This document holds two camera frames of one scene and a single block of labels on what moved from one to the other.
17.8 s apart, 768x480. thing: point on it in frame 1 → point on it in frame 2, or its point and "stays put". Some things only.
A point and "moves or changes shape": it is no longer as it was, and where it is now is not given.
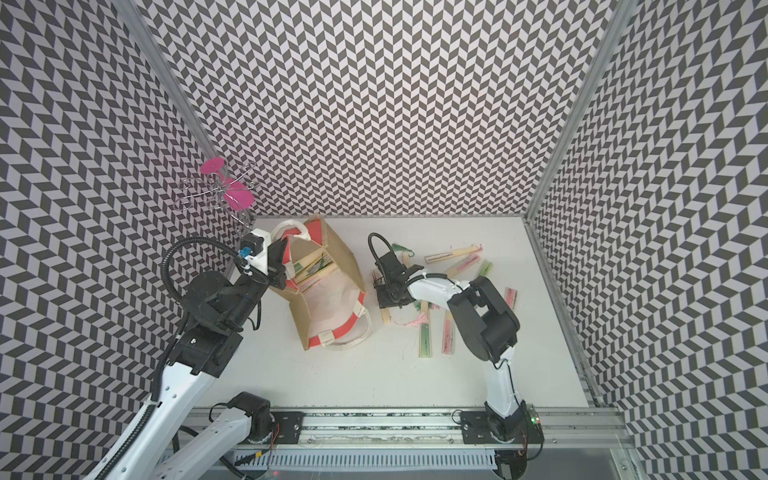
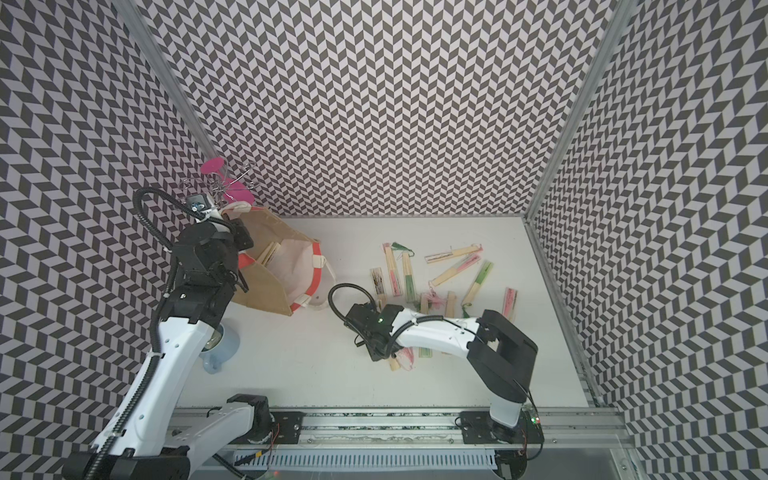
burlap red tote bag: x=327 y=298 moves or changes shape
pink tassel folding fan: x=453 y=254 stays put
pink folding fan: x=464 y=265 stays put
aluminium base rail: x=501 y=428 stays put
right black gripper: x=385 y=300 → x=375 y=354
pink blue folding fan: x=510 y=296 stays put
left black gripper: x=276 y=269 → x=238 y=229
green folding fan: x=404 y=254 stays put
